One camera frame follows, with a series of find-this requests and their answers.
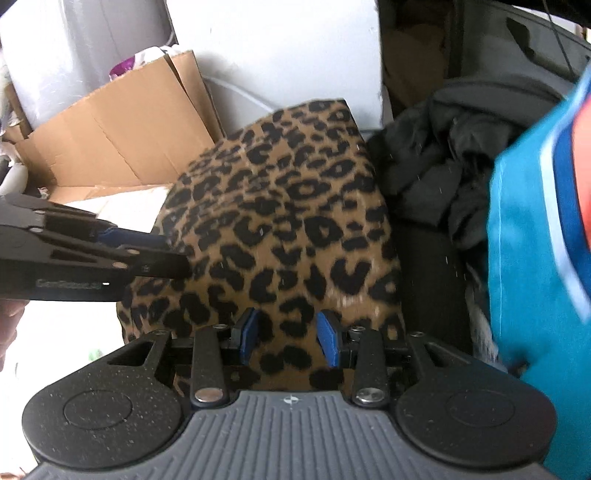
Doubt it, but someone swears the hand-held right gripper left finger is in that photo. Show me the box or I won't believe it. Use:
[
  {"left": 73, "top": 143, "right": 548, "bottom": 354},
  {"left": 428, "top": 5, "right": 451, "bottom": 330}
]
[{"left": 108, "top": 307, "right": 259, "bottom": 409}]

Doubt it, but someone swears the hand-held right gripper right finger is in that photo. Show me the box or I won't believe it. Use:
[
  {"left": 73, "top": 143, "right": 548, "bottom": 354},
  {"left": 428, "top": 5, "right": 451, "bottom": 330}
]
[{"left": 316, "top": 310, "right": 467, "bottom": 408}]

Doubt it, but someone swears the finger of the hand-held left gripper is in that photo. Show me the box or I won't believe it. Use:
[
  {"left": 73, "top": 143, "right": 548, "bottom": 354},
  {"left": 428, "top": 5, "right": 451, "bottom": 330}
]
[
  {"left": 0, "top": 193, "right": 165, "bottom": 251},
  {"left": 0, "top": 227, "right": 191, "bottom": 280}
]

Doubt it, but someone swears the leopard print garment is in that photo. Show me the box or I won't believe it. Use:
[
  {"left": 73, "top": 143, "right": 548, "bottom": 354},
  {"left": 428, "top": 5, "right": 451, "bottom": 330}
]
[{"left": 115, "top": 98, "right": 407, "bottom": 393}]

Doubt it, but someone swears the person's left hand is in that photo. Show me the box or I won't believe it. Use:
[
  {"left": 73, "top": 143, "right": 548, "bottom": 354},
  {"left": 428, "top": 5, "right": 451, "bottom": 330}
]
[{"left": 0, "top": 301, "right": 25, "bottom": 369}]

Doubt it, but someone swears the brown cardboard sheet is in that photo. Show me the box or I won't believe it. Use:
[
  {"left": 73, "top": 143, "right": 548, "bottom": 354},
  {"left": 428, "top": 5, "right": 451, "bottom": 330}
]
[{"left": 14, "top": 48, "right": 223, "bottom": 205}]

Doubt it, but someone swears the purple white plastic bag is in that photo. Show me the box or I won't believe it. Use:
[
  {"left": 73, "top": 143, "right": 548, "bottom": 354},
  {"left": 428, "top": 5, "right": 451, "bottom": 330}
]
[{"left": 108, "top": 46, "right": 178, "bottom": 80}]

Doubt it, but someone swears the clear plastic wrap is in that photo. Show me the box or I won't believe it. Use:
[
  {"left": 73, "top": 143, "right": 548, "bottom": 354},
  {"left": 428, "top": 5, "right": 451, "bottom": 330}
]
[{"left": 0, "top": 0, "right": 172, "bottom": 134}]

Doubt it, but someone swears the teal blue cloth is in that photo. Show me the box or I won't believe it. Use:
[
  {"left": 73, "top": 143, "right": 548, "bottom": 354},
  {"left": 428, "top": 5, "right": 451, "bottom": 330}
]
[{"left": 487, "top": 69, "right": 591, "bottom": 480}]

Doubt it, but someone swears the dark grey crumpled garment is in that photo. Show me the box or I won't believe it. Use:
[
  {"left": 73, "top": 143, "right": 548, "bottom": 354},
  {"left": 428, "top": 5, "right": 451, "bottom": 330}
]
[{"left": 368, "top": 78, "right": 570, "bottom": 251}]

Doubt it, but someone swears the dark grey suitcase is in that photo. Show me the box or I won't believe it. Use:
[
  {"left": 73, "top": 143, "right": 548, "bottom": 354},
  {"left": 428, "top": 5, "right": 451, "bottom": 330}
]
[{"left": 455, "top": 0, "right": 591, "bottom": 100}]

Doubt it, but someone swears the black cable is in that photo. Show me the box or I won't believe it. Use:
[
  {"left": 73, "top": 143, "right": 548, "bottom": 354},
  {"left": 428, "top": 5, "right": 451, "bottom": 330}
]
[{"left": 542, "top": 0, "right": 583, "bottom": 85}]

